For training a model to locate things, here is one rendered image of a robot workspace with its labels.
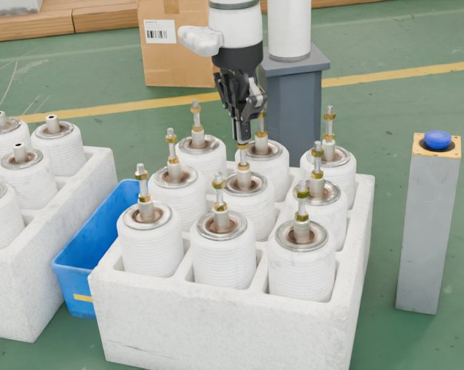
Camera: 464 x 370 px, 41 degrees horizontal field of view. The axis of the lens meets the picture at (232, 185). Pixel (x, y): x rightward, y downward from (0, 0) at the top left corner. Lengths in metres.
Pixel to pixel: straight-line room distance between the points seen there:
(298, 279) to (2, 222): 0.50
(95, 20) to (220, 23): 1.92
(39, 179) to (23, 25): 1.68
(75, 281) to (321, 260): 0.46
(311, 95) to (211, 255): 0.60
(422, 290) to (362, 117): 0.81
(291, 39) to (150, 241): 0.61
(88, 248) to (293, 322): 0.49
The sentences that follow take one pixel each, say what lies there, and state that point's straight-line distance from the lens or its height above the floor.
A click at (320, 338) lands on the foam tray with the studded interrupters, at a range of 0.89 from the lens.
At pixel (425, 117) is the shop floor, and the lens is 1.84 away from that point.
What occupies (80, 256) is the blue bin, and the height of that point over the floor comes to 0.08.
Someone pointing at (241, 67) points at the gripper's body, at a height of 0.46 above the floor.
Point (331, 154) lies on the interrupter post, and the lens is 1.06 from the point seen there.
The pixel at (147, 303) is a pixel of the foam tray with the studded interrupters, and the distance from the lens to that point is 0.94.
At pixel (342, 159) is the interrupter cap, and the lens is 1.06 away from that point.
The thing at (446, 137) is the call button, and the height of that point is 0.33.
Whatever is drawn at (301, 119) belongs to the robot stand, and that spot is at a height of 0.17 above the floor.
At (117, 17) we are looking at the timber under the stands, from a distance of 2.75.
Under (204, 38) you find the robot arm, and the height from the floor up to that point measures 0.51.
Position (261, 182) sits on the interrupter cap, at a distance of 0.99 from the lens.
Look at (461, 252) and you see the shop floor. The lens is 1.30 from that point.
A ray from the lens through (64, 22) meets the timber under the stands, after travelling 2.76.
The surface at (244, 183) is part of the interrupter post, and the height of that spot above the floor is 0.26.
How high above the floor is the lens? 0.77
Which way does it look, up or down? 31 degrees down
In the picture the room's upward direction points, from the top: 4 degrees counter-clockwise
